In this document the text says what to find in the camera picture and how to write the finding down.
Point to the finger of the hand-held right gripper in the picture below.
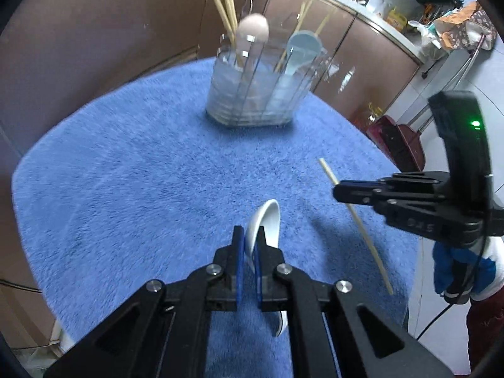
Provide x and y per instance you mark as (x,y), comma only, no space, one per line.
(354,193)
(405,210)

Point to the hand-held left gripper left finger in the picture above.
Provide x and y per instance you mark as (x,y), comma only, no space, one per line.
(239,271)

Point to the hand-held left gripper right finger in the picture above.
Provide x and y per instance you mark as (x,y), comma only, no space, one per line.
(258,283)

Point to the wooden chopstick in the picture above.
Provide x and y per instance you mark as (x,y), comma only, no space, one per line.
(305,13)
(366,232)
(322,25)
(221,12)
(231,6)

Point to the small white ceramic spoon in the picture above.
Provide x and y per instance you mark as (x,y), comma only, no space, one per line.
(265,220)

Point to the clear plastic utensil holder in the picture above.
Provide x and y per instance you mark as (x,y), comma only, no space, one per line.
(252,98)

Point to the large pale blue ceramic spoon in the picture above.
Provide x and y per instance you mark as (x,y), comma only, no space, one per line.
(303,49)

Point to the pink spoon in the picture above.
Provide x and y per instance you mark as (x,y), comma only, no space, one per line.
(254,29)

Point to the person's right hand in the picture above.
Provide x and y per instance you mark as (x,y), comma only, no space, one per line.
(443,271)

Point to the cooking oil bottle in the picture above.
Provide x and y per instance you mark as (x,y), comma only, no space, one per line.
(375,114)

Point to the blue fluffy mat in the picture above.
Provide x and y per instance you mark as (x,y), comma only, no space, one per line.
(138,189)

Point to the white plastic bag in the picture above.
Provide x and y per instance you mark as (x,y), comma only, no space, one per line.
(429,39)

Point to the brown printed bag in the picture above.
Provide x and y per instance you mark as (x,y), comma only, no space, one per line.
(468,23)

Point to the yellow box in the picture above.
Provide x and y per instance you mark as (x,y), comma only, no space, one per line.
(397,19)

